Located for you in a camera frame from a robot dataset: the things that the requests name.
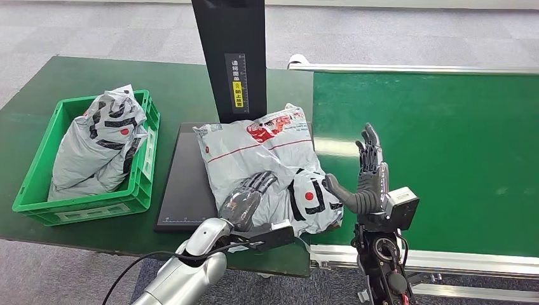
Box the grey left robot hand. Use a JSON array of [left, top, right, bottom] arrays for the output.
[[218, 170, 279, 233]]

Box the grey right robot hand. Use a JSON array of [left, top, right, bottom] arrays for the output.
[[323, 123, 390, 216]]

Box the grey mailer package red print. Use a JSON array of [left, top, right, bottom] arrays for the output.
[[193, 103, 345, 238]]

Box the black weighing device with column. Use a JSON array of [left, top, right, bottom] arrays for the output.
[[154, 0, 324, 234]]

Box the green plastic basket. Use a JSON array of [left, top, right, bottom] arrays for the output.
[[12, 89, 161, 227]]

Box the crumpled grey mailer package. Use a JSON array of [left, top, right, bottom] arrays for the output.
[[47, 85, 149, 203]]

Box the green conveyor belt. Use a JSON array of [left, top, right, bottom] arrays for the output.
[[310, 71, 539, 257]]

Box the black yellow column label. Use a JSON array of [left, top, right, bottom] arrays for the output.
[[224, 53, 250, 115]]

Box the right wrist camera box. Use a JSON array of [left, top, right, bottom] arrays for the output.
[[384, 187, 420, 232]]

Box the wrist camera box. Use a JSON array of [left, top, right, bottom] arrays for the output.
[[384, 187, 420, 232], [247, 219, 296, 252]]

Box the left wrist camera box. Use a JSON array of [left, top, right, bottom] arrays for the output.
[[247, 219, 296, 252]]

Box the aluminium conveyor side rail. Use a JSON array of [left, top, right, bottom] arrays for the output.
[[309, 244, 539, 280], [287, 53, 539, 76]]

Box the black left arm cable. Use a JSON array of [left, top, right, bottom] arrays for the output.
[[100, 241, 256, 305]]

